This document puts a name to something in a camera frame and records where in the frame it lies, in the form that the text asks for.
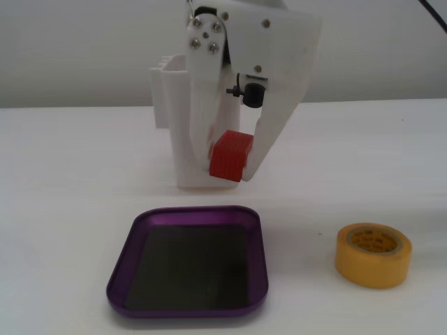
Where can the white plastic box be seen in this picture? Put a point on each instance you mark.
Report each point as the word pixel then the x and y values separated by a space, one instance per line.
pixel 174 104

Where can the yellow tape roll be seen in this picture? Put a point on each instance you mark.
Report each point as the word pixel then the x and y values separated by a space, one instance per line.
pixel 370 268

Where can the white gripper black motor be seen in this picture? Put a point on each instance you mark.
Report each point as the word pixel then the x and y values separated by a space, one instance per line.
pixel 279 66

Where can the small black camera module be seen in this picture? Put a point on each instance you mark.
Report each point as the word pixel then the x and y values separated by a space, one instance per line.
pixel 253 95

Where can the red ribbed cube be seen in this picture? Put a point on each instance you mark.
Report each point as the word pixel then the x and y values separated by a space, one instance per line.
pixel 230 157

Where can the purple metal tray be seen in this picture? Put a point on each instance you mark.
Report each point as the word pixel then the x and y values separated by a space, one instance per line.
pixel 188 265

